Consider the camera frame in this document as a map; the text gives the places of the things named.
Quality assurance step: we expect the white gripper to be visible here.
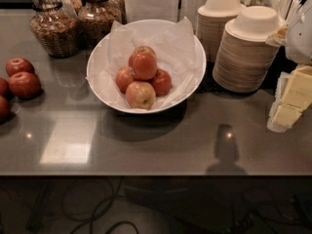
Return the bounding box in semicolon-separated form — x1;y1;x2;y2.
265;0;312;133

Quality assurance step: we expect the large white bowl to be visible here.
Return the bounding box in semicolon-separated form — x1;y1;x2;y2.
86;19;208;115

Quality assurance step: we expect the white paper bowl liner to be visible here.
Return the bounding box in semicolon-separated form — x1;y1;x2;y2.
86;16;205;111

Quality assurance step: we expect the right red apple in bowl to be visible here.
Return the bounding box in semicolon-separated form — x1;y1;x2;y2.
150;68;172;97

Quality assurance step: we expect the red apple in bowl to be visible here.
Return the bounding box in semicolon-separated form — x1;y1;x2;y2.
115;66;135;94
128;53;157;80
150;68;172;97

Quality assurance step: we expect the top red apple in bowl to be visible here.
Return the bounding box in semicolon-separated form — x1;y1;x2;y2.
128;53;157;80

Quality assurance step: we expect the back apple in bowl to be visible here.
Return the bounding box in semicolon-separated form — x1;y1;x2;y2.
133;45;157;58

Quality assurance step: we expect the front yellow-red apple in bowl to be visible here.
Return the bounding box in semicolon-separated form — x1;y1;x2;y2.
125;81;156;110

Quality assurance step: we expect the left red apple in bowl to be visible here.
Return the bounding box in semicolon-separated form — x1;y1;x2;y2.
115;66;135;94

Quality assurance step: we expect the dark red apple middle table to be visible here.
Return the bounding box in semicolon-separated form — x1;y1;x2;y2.
9;71;42;99

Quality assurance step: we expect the dark red apple table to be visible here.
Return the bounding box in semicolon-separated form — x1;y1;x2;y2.
6;58;35;76
9;71;42;99

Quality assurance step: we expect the dark red apple upper table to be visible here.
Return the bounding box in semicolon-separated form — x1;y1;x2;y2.
6;58;35;76

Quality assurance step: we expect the dark red apple left edge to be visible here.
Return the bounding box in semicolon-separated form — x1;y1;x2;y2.
0;77;10;98

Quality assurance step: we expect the dark red apple lower left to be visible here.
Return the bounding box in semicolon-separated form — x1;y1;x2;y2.
0;96;11;123

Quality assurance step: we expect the front stack of paper bowls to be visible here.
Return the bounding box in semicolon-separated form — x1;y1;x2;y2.
213;6;283;94

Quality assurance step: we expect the stack of paper bowls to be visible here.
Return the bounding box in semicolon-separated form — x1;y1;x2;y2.
196;0;245;62
213;6;283;94

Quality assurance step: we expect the back stack of paper bowls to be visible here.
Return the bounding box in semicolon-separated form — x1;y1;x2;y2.
196;0;245;62

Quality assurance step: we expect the white napkin holder panel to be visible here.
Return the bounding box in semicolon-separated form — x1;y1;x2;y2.
122;0;242;31

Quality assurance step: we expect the right glass granola jar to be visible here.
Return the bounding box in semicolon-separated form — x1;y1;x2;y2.
78;0;122;46

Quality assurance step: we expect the glass granola jar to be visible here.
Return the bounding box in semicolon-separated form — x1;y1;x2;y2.
29;0;79;58
78;0;122;46

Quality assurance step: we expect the left glass granola jar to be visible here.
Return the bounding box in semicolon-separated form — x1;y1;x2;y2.
29;0;79;58

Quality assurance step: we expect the black cable on floor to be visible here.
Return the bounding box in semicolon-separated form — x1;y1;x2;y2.
59;176;140;234

